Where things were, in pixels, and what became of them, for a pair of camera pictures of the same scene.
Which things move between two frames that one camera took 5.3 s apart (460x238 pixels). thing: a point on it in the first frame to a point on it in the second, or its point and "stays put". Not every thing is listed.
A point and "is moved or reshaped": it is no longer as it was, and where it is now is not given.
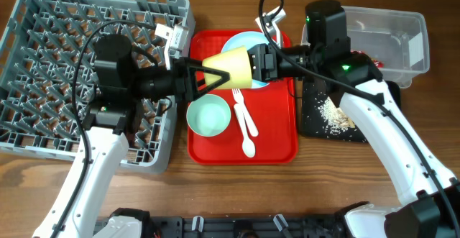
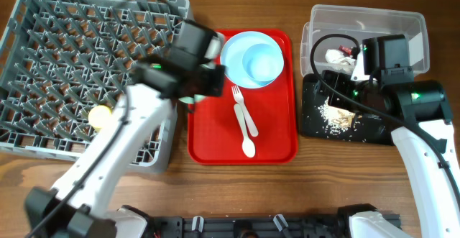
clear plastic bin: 396,41 stays put
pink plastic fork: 239,99 stays put
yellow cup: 236,62 is moved or reshaped
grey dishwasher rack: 47,75 stays put
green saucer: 208,116 is moved or reshaped
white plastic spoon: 249,147 stays put
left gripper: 187,89 stays put
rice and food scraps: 336,121 stays put
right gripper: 265,57 to 341,82
